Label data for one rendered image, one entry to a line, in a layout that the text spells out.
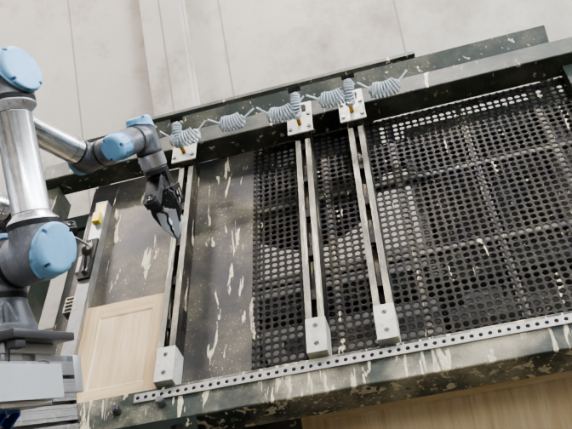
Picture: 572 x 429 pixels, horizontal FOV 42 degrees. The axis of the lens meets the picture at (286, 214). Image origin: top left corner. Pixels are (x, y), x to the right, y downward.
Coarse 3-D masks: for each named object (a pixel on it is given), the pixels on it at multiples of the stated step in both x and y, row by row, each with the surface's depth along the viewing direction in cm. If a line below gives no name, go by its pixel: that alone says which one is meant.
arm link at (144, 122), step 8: (128, 120) 207; (136, 120) 206; (144, 120) 207; (144, 128) 206; (152, 128) 209; (152, 136) 208; (152, 144) 208; (160, 144) 211; (144, 152) 208; (152, 152) 208
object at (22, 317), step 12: (0, 300) 164; (12, 300) 166; (24, 300) 169; (0, 312) 163; (12, 312) 164; (24, 312) 166; (0, 324) 161; (12, 324) 162; (24, 324) 164; (36, 324) 168
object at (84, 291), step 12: (96, 204) 298; (108, 204) 297; (108, 216) 295; (96, 228) 287; (96, 252) 277; (96, 264) 275; (96, 276) 273; (84, 288) 264; (84, 300) 260; (72, 312) 257; (84, 312) 257; (72, 324) 253; (72, 348) 245
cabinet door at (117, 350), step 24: (96, 312) 257; (120, 312) 254; (144, 312) 251; (96, 336) 249; (120, 336) 246; (144, 336) 243; (96, 360) 242; (120, 360) 239; (144, 360) 236; (96, 384) 235; (120, 384) 232; (144, 384) 229
